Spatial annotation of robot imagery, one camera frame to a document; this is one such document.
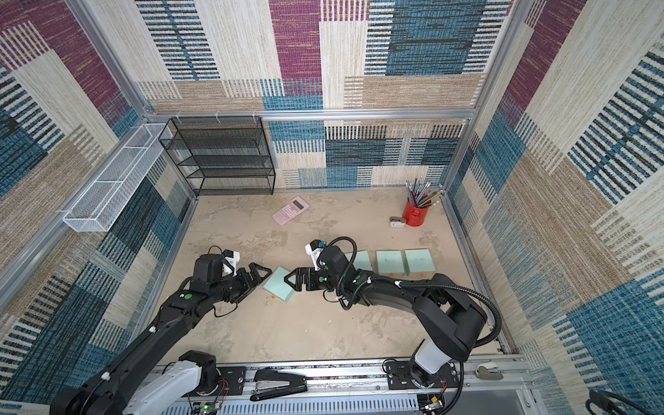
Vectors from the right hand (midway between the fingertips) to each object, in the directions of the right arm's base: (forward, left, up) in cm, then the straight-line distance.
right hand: (299, 281), depth 82 cm
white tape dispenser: (+28, -36, -7) cm, 47 cm away
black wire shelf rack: (+52, +34, +11) cm, 63 cm away
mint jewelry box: (+1, +8, -6) cm, 10 cm away
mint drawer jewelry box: (+10, -41, -8) cm, 43 cm away
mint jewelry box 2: (+11, -31, -9) cm, 34 cm away
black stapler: (-26, +7, -10) cm, 29 cm away
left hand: (0, +10, +2) cm, 10 cm away
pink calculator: (+36, +8, -8) cm, 37 cm away
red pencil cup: (+28, -42, -3) cm, 51 cm away
